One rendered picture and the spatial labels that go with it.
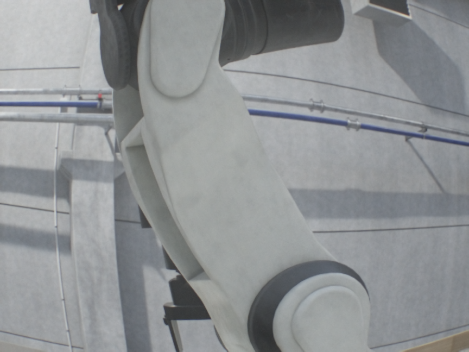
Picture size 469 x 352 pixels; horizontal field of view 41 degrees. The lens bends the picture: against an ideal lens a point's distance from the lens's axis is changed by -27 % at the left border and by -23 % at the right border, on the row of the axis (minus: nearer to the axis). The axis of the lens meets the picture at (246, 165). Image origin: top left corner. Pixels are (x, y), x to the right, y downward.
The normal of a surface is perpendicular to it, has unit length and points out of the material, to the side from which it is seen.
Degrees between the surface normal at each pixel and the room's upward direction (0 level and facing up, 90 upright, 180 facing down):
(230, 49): 141
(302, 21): 124
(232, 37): 130
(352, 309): 90
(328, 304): 90
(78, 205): 90
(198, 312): 98
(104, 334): 90
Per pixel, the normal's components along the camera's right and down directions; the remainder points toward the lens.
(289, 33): 0.45, 0.67
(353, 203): 0.34, -0.17
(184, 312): -0.07, -0.04
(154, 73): -0.40, 0.02
